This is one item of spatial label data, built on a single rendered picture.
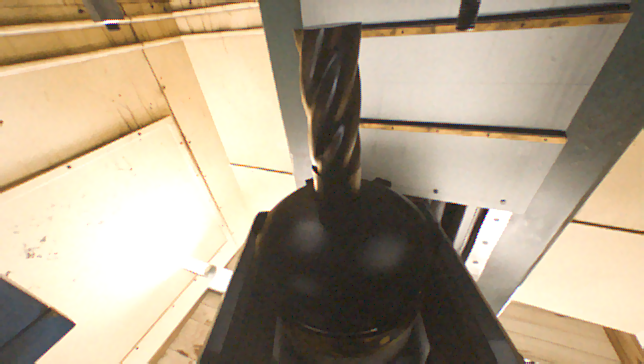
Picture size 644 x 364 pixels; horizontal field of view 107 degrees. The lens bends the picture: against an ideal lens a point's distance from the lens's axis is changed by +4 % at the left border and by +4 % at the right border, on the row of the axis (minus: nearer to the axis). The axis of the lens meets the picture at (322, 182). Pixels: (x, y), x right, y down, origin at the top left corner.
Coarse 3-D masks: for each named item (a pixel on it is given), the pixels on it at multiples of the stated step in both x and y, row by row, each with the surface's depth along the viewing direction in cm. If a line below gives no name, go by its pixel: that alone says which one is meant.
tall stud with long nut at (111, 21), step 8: (88, 0) 23; (96, 0) 23; (104, 0) 23; (112, 0) 24; (88, 8) 24; (96, 8) 23; (104, 8) 24; (112, 8) 24; (96, 16) 24; (104, 16) 24; (112, 16) 24; (120, 16) 25; (104, 24) 25; (112, 24) 25
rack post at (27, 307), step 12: (0, 276) 16; (0, 288) 16; (12, 288) 17; (0, 300) 16; (12, 300) 17; (24, 300) 17; (36, 300) 18; (0, 312) 16; (12, 312) 17; (24, 312) 17; (36, 312) 18; (0, 324) 16; (12, 324) 17; (24, 324) 17; (0, 336) 16; (12, 336) 17
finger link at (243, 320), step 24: (240, 264) 7; (240, 288) 6; (216, 312) 6; (240, 312) 6; (264, 312) 7; (216, 336) 5; (240, 336) 5; (264, 336) 7; (216, 360) 5; (240, 360) 5; (264, 360) 7
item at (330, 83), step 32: (320, 32) 4; (352, 32) 4; (320, 64) 4; (352, 64) 4; (320, 96) 4; (352, 96) 5; (320, 128) 5; (352, 128) 5; (320, 160) 5; (352, 160) 5; (320, 192) 6; (352, 192) 6; (352, 224) 6
